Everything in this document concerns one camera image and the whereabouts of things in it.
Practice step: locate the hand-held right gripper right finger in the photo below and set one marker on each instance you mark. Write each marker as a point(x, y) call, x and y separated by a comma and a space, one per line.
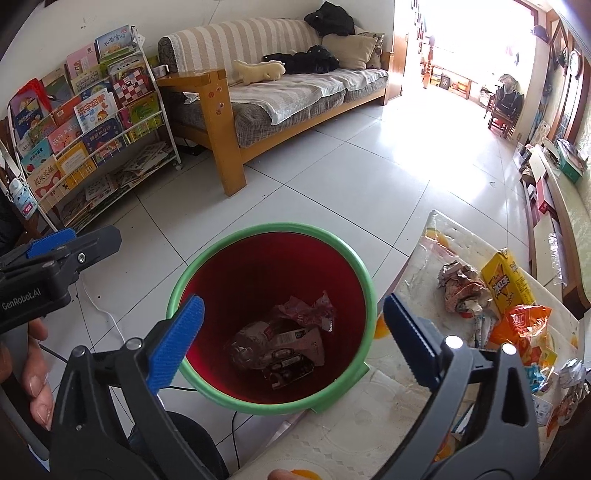
point(411, 341)

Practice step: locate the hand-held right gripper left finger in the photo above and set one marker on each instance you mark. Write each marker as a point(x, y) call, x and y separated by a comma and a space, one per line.
point(178, 341)

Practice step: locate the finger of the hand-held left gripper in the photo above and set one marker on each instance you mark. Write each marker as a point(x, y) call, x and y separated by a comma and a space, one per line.
point(51, 242)
point(97, 244)

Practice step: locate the silver blue plastic wrapper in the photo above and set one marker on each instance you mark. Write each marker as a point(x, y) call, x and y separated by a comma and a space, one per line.
point(482, 330)

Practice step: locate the red bin with green rim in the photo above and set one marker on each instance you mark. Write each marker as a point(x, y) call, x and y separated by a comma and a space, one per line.
point(277, 258)

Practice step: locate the person's left hand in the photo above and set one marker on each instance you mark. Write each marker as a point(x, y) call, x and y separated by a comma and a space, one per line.
point(39, 383)

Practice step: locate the light blue kids bottle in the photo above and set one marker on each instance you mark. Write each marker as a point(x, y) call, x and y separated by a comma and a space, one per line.
point(23, 198)

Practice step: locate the fruit print tablecloth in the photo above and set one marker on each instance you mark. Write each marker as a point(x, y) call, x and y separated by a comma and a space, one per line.
point(406, 286)

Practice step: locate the crumpled printed paper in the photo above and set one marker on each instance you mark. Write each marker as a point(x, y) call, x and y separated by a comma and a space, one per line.
point(464, 288)

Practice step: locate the dark printed plastic wrapper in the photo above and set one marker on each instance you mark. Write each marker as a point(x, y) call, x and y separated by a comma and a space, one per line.
point(272, 353)

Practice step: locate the crumpled pink wrapper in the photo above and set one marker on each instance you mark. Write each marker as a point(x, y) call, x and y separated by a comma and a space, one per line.
point(304, 311)

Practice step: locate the orange snack bag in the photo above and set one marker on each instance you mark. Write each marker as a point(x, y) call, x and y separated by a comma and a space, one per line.
point(521, 327)

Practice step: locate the yellow tea carton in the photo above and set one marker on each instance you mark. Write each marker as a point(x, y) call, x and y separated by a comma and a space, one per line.
point(508, 281)

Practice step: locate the rows of children's picture books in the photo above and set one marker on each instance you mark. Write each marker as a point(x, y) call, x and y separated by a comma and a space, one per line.
point(92, 120)

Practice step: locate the blue candy wrapper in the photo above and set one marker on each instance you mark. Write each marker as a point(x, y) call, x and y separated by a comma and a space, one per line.
point(535, 374)

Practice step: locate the small yellow box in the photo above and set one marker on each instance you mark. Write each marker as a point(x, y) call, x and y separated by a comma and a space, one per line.
point(547, 356)

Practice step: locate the crumpled silver foil paper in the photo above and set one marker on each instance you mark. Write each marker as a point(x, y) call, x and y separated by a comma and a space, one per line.
point(572, 374)

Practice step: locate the silver foil roll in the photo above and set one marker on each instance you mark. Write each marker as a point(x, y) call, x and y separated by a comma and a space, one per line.
point(556, 258)

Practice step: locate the crumpled orange white paper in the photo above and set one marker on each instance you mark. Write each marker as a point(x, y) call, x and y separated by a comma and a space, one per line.
point(568, 408)

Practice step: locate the cream plush toy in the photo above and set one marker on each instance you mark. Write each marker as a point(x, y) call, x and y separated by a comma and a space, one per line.
point(258, 70)

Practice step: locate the green flat box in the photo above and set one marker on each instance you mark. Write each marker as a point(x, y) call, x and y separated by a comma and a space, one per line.
point(571, 161)

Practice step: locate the striped sofa back cover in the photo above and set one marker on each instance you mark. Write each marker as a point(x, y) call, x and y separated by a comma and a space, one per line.
point(231, 39)

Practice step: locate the white seat cover cloth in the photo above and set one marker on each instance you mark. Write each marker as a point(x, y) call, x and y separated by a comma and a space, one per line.
point(300, 90)

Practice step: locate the wooden chair with clothes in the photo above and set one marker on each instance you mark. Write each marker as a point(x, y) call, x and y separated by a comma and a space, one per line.
point(505, 104)

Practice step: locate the black garment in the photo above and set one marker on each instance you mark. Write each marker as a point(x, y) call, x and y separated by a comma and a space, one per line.
point(330, 18)
point(304, 60)

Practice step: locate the patterned brown pillow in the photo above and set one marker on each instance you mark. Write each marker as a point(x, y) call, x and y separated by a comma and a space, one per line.
point(376, 46)

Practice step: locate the beige pillow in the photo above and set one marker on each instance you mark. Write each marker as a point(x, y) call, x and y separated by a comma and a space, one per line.
point(348, 48)

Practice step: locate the wooden frame sofa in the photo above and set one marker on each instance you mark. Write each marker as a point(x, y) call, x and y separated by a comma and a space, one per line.
point(221, 138)

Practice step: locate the round wall clock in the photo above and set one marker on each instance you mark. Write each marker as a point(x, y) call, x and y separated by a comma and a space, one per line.
point(574, 62)

